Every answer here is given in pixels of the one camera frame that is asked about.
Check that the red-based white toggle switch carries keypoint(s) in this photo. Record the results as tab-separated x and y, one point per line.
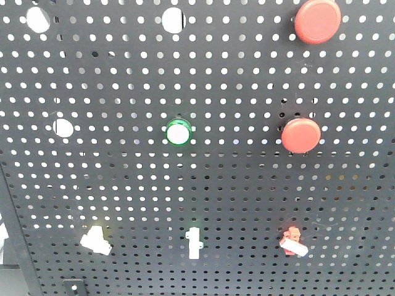
290	242

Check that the yellow-based white toggle switch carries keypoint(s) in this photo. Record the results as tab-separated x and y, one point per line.
95	241

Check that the green round push button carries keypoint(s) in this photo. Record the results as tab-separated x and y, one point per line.
178	131

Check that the black perforated pegboard panel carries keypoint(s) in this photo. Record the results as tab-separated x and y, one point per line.
87	90

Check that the lower red mushroom button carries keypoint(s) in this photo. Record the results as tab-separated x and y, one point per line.
300	135

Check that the red mushroom button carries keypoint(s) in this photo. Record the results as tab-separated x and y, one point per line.
300	135
317	21

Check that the upper red mushroom button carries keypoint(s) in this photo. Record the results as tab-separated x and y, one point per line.
317	21

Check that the left black pegboard clamp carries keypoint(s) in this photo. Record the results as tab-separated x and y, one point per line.
74	287

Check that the green-based white toggle switch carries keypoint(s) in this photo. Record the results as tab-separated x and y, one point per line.
194	243

